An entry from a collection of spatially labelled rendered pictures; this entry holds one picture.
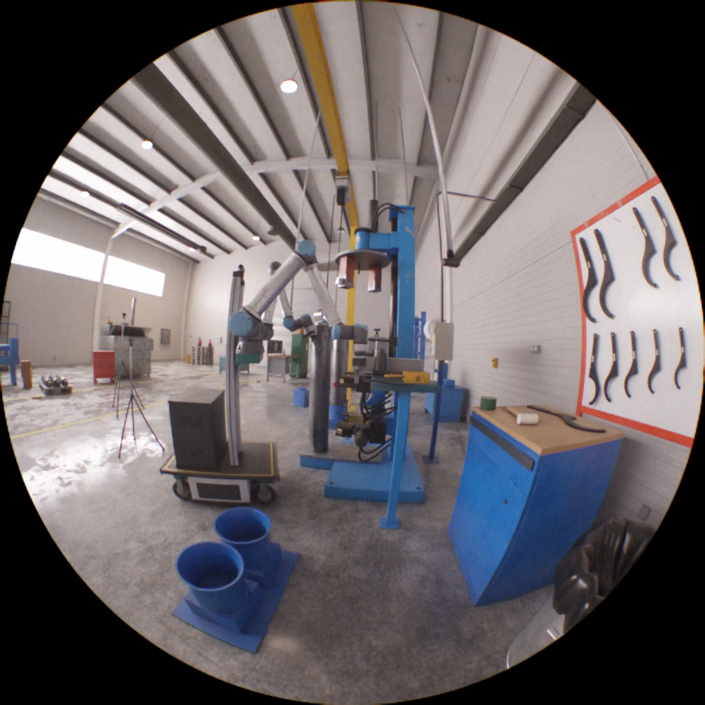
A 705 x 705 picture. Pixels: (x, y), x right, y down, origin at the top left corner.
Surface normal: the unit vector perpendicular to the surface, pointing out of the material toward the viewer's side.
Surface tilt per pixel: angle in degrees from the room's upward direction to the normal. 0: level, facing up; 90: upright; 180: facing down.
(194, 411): 90
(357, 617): 0
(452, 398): 90
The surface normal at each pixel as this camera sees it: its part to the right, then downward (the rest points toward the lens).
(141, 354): 0.98, 0.05
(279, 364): -0.11, 0.01
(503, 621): 0.04, -1.00
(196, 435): 0.32, 0.03
